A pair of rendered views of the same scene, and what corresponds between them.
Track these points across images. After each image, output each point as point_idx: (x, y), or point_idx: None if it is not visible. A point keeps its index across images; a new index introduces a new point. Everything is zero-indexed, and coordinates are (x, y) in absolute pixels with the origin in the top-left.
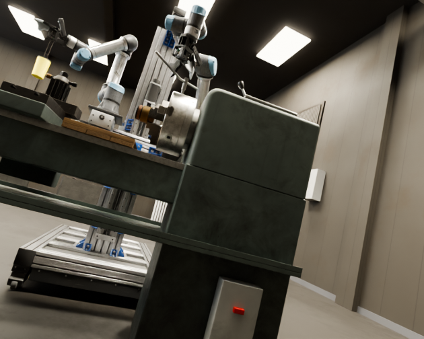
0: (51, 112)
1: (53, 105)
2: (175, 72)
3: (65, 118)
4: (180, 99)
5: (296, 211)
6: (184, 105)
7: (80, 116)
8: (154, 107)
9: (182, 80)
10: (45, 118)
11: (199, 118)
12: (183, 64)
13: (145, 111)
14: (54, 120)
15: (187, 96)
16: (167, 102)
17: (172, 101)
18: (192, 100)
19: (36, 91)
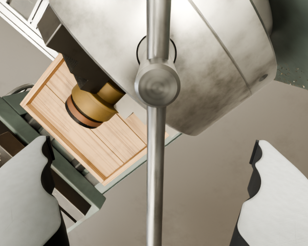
0: (84, 191)
1: (72, 196)
2: (45, 157)
3: (105, 185)
4: (218, 114)
5: None
6: (237, 106)
7: (2, 135)
8: (91, 86)
9: (165, 120)
10: (97, 190)
11: (295, 78)
12: None
13: (113, 115)
14: (75, 176)
15: (222, 78)
16: (66, 34)
17: (203, 131)
18: (258, 73)
19: (75, 222)
